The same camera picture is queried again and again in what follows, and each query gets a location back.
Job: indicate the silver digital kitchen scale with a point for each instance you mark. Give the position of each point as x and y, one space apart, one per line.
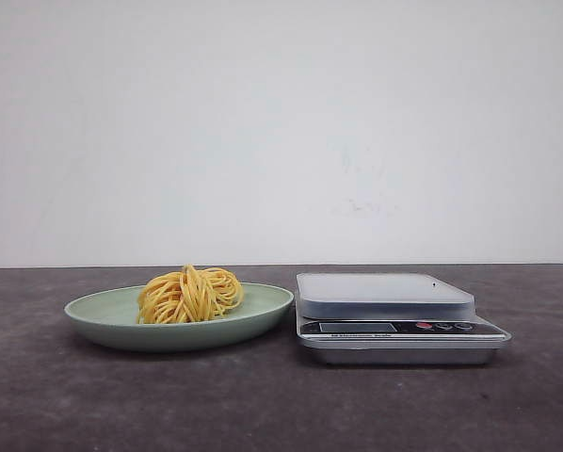
392 318

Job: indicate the light green round plate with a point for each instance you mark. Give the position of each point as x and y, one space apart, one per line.
109 319

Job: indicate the yellow vermicelli noodle bundle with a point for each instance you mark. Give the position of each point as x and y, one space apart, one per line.
189 295

